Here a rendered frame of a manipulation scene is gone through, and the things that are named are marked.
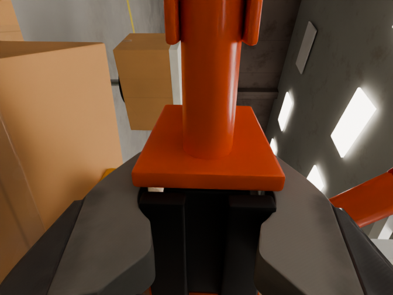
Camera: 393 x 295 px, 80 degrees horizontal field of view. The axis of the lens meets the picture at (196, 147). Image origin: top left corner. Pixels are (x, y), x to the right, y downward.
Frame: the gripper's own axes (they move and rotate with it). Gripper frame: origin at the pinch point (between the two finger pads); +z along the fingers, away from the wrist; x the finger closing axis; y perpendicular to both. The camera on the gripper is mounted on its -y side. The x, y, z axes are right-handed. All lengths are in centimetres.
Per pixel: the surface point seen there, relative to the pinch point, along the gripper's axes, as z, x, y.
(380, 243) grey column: 105, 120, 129
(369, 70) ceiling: 418, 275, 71
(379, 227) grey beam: 182, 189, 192
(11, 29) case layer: 74, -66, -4
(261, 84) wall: 923, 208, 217
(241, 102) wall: 951, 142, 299
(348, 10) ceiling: 542, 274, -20
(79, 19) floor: 234, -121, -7
